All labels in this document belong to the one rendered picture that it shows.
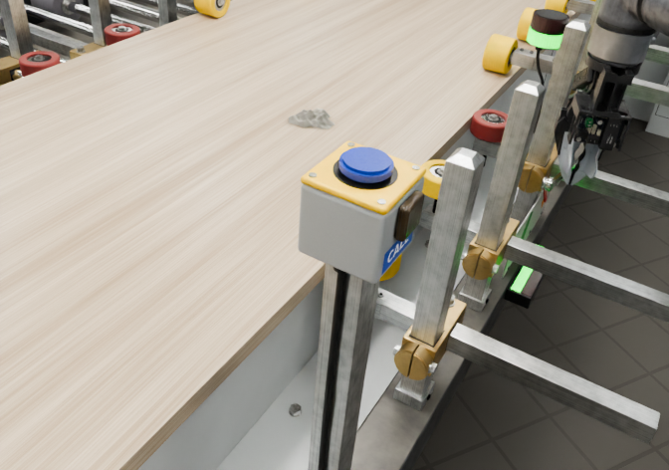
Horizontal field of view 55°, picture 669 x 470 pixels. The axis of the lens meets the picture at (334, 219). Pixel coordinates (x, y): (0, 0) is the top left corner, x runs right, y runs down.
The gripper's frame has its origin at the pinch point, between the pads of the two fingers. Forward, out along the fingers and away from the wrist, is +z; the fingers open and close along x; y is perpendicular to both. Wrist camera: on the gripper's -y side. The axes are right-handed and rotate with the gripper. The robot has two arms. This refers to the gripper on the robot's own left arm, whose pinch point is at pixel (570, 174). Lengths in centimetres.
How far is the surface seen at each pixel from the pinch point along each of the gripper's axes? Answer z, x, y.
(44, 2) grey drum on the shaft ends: 14, -138, -79
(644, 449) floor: 96, 50, -30
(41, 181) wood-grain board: 6, -80, 18
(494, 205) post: 4.5, -11.0, 5.5
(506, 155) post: -4.4, -11.2, 5.5
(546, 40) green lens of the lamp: -14.5, -6.2, -18.1
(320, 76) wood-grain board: 5, -47, -36
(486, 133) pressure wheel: 6.7, -11.7, -23.3
